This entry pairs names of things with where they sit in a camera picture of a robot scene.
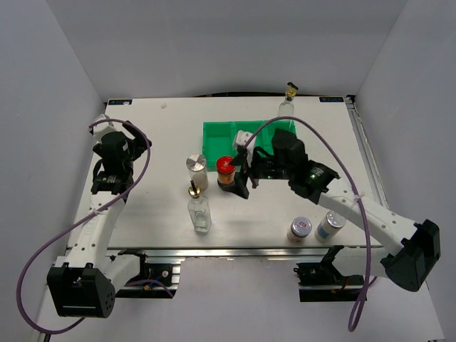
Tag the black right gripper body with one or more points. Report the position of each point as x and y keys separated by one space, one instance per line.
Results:
x=266 y=167

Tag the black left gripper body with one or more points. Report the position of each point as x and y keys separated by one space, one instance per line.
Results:
x=135 y=149

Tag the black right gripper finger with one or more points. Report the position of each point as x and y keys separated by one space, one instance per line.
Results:
x=240 y=160
x=236 y=183

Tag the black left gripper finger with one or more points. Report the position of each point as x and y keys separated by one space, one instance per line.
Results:
x=130 y=127
x=143 y=142

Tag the clear glass cruet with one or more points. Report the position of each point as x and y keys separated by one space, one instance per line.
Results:
x=198 y=208

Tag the glass cruet with dark spice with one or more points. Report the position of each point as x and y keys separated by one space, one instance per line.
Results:
x=286 y=108

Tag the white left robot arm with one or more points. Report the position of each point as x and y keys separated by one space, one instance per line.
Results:
x=86 y=282

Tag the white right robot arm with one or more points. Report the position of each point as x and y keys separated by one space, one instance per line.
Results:
x=409 y=250

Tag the red-lid dark sauce jar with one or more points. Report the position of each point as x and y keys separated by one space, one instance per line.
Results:
x=225 y=171

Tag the green three-compartment tray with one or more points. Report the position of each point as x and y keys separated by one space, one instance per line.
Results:
x=218 y=137

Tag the silver-lid white powder jar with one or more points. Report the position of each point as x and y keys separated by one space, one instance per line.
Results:
x=197 y=168

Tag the right blue table sticker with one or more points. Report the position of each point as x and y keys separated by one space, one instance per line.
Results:
x=331 y=99

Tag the red-label lid small jar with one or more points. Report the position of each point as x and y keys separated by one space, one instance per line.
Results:
x=299 y=229

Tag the blue-label white shaker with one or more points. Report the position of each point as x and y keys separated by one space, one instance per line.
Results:
x=331 y=224

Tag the aluminium side rail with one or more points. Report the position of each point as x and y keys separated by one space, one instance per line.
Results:
x=366 y=152

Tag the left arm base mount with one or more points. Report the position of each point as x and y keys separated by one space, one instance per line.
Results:
x=137 y=275

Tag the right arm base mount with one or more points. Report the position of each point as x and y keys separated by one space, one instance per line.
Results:
x=321 y=282

